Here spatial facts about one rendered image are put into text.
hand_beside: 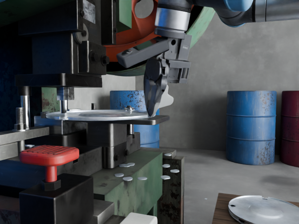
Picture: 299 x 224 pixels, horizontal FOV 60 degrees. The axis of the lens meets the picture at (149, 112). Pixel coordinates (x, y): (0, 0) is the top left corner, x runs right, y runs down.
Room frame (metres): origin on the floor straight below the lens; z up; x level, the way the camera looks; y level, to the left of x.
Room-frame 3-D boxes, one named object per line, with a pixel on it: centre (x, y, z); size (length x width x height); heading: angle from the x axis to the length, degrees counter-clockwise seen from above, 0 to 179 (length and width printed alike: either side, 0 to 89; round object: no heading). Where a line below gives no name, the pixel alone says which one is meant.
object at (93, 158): (0.75, 0.25, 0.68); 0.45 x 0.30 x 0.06; 161
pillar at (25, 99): (0.69, 0.33, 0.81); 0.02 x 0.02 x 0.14
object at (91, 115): (0.71, 0.13, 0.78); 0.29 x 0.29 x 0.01
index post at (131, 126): (0.87, 0.07, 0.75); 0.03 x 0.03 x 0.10; 71
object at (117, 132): (0.69, 0.08, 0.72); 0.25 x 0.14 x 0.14; 71
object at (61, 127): (0.75, 0.24, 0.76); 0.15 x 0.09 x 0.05; 161
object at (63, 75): (0.75, 0.25, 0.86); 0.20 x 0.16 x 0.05; 161
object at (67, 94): (0.75, 0.24, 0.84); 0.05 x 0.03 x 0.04; 161
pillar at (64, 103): (0.85, 0.28, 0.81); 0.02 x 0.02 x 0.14
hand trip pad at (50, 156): (0.36, 0.14, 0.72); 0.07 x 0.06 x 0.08; 71
